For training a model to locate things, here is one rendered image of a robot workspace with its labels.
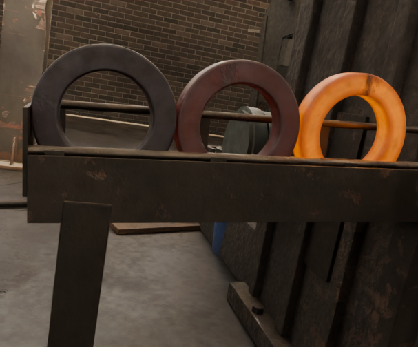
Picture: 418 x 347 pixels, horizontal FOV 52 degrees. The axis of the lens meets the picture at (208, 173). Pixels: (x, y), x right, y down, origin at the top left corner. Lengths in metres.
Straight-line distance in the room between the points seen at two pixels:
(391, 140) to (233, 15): 6.42
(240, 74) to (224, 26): 6.41
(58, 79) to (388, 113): 0.48
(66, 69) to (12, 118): 2.58
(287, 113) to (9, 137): 2.66
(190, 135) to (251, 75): 0.12
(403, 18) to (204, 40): 5.98
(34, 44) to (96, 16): 3.64
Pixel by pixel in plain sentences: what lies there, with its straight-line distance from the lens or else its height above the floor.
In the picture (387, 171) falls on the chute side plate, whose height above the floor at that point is 0.65.
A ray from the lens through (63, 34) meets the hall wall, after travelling 6.66.
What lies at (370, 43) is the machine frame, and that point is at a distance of 1.13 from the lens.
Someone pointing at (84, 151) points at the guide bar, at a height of 0.63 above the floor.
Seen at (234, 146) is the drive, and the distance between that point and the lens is 2.03.
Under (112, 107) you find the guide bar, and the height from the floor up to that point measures 0.68.
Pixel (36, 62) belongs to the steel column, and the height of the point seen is 0.71.
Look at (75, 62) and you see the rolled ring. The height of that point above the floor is 0.73.
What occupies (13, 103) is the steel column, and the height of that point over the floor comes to 0.42.
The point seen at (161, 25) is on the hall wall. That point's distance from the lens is 6.77.
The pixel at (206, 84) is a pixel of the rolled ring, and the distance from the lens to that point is 0.58.
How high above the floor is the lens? 0.73
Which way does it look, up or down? 11 degrees down
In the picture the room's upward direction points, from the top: 10 degrees clockwise
